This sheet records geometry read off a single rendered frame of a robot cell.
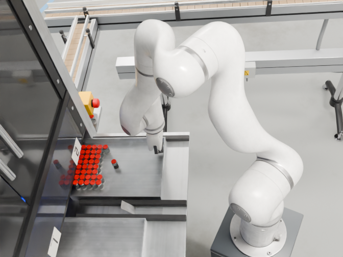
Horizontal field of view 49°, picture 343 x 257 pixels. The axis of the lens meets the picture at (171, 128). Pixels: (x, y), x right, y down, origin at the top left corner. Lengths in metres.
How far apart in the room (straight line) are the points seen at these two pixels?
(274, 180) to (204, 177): 1.48
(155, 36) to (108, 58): 2.39
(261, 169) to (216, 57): 0.33
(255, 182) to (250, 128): 0.15
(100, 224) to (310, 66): 1.54
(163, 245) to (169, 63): 0.73
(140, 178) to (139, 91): 0.45
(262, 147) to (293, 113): 1.82
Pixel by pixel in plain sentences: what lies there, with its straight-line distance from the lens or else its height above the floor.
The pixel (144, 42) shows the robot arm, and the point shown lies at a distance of 0.92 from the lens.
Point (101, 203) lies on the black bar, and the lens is 1.43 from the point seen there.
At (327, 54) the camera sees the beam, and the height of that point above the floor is 0.55.
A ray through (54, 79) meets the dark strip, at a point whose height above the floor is 1.30.
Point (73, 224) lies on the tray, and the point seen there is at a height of 0.88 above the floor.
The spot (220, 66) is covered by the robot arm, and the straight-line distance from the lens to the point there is 0.86.
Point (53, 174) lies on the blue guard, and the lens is 1.25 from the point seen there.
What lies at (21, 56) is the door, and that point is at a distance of 1.12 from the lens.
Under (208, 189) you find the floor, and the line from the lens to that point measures 2.40.
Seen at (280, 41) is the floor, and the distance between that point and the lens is 3.26.
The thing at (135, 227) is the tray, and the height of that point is 0.88.
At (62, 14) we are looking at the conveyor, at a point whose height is 0.93.
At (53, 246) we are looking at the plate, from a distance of 1.28.
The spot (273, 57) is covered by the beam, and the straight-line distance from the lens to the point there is 2.32.
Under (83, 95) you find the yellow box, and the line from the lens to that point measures 1.58.
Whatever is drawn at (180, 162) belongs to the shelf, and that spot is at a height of 0.88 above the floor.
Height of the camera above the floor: 2.14
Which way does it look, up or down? 53 degrees down
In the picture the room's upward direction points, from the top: 11 degrees counter-clockwise
